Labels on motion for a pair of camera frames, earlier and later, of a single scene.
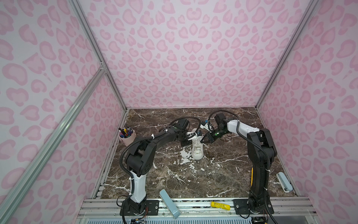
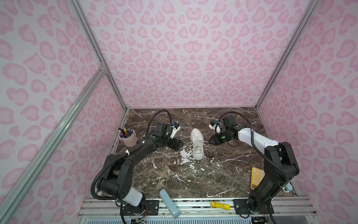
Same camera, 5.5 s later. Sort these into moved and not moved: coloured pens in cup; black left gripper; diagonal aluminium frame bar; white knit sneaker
Moved: black left gripper
Not moved: coloured pens in cup; diagonal aluminium frame bar; white knit sneaker
